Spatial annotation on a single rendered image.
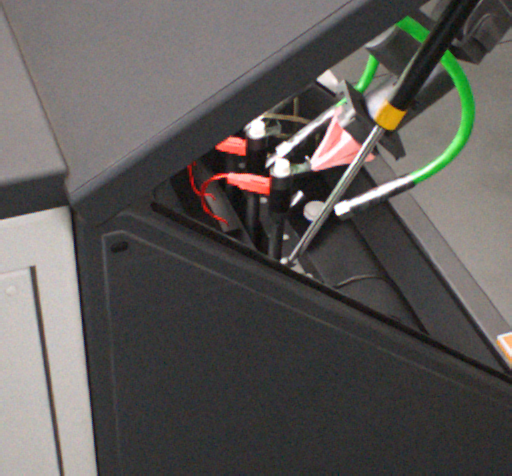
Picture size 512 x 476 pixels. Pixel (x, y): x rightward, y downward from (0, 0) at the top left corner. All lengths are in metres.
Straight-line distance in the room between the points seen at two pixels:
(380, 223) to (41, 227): 0.92
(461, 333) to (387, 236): 0.22
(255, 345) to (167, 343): 0.08
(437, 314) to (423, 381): 0.44
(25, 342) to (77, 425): 0.12
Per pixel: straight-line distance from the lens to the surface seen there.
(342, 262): 1.60
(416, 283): 1.51
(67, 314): 0.79
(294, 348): 0.91
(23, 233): 0.72
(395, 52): 1.17
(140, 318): 0.82
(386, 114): 0.81
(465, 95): 1.11
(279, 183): 1.26
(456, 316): 1.43
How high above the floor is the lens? 1.94
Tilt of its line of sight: 43 degrees down
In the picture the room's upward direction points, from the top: 3 degrees clockwise
